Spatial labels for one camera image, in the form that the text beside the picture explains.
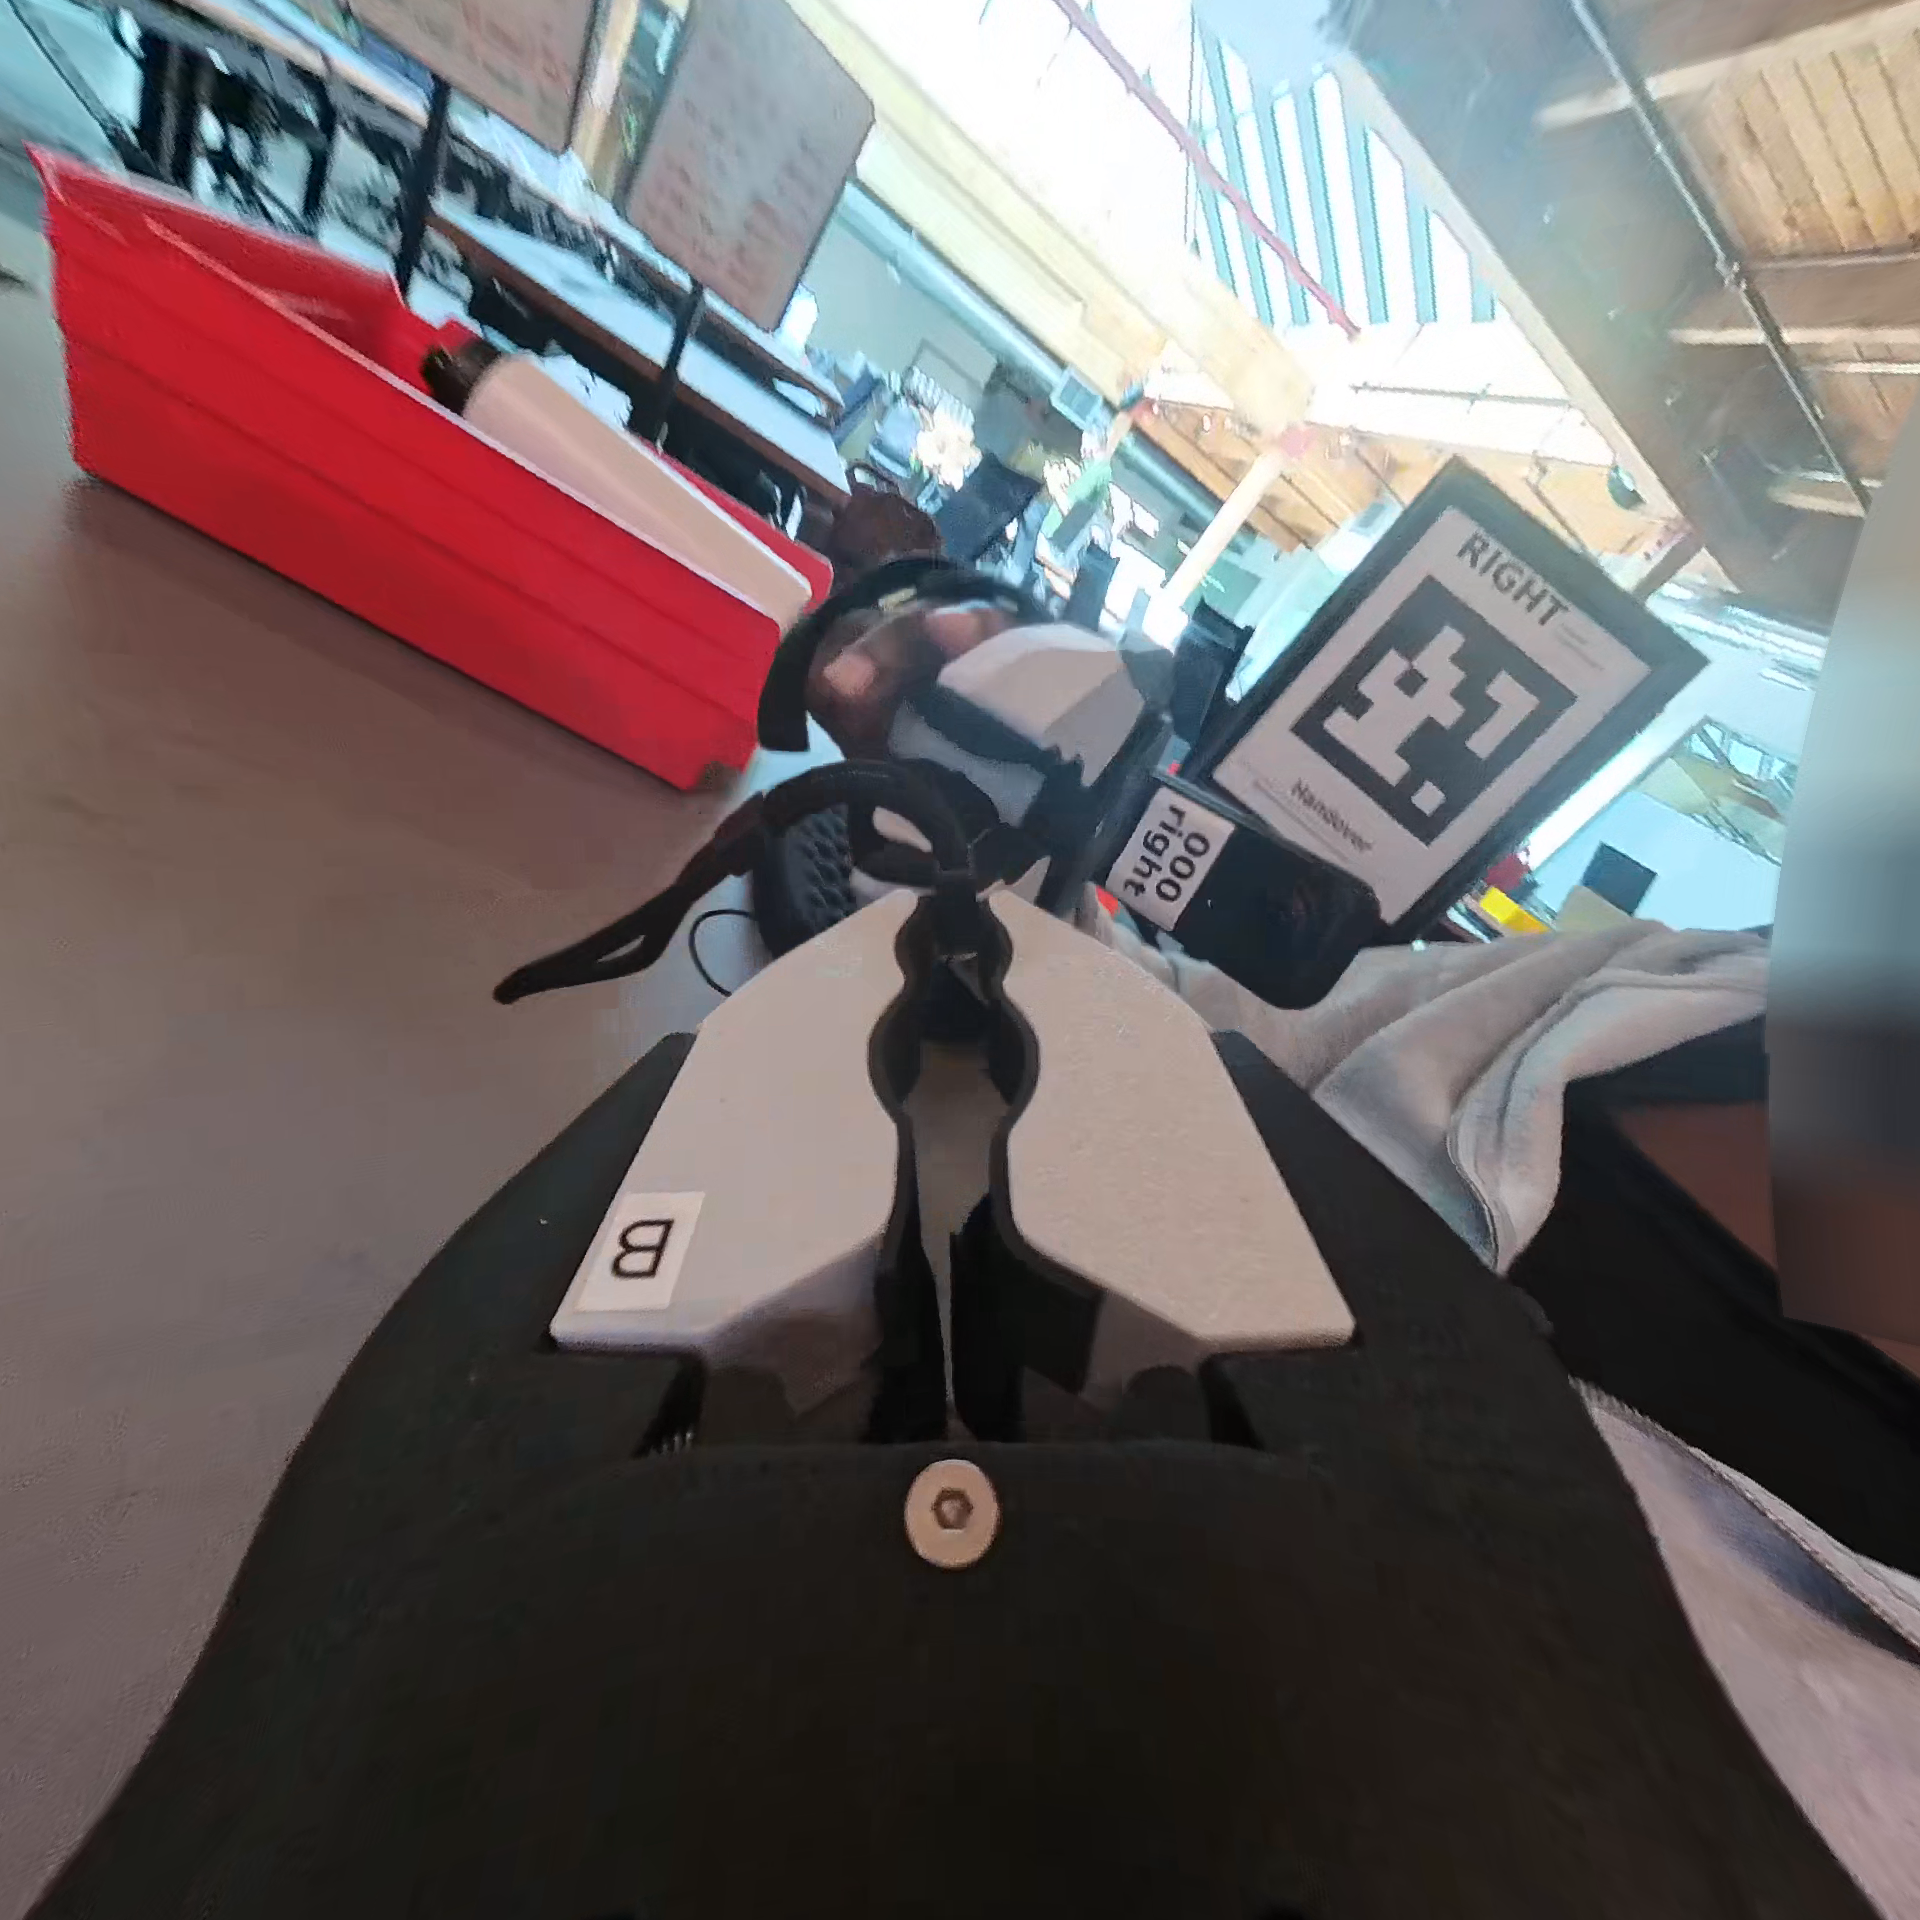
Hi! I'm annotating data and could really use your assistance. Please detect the white bottle black cap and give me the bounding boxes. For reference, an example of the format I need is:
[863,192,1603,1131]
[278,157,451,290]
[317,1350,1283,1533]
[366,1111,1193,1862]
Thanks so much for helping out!
[420,337,817,630]

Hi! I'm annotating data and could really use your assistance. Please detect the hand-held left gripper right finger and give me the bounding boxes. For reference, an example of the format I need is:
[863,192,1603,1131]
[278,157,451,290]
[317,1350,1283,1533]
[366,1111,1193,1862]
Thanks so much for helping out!
[975,888,1358,1399]

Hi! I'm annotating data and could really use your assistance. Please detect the person's right hand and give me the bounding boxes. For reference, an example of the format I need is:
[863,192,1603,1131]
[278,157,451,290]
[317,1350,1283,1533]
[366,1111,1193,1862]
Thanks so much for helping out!
[811,596,1010,749]

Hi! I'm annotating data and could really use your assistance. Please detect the whiteboard on stand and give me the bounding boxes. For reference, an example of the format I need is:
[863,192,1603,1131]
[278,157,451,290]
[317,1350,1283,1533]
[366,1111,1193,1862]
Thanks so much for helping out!
[345,0,603,295]
[623,0,881,445]

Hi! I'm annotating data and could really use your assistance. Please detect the black shirt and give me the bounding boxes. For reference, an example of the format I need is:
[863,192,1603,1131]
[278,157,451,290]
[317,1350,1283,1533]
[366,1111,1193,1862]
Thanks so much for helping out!
[1506,1034,1920,1578]

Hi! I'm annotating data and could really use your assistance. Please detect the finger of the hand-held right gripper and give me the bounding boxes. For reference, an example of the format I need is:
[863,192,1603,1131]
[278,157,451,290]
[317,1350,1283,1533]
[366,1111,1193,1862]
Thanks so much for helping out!
[884,708,1086,840]
[931,623,1158,757]

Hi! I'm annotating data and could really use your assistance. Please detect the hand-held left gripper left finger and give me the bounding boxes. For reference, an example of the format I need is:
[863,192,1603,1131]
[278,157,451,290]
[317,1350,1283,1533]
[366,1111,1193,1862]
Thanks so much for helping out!
[548,888,963,1371]

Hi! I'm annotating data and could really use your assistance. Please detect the brown backpack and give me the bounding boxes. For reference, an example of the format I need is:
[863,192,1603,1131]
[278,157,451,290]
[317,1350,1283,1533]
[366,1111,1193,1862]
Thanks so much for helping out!
[833,486,940,580]

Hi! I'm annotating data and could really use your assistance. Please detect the red bin with bottle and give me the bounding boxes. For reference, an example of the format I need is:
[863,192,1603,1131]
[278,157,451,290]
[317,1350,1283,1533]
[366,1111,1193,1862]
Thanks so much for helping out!
[31,143,834,793]

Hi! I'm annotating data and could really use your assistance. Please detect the black wheel-shaped object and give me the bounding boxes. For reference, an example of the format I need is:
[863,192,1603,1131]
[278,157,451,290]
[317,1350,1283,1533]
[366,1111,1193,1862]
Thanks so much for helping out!
[750,811,864,963]

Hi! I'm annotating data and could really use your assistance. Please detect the framed tag sign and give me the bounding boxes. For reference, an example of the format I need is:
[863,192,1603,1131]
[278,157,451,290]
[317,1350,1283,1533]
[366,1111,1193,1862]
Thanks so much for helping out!
[1193,456,1712,937]

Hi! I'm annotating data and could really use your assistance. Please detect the black wrist strap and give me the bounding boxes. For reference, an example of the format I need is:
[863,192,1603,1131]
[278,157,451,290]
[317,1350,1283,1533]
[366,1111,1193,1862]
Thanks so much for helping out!
[495,757,1038,1039]

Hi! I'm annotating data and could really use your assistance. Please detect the grey zip hoodie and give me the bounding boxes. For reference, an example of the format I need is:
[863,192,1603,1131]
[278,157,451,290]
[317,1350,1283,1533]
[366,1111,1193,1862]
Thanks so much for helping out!
[1111,915,1920,1920]

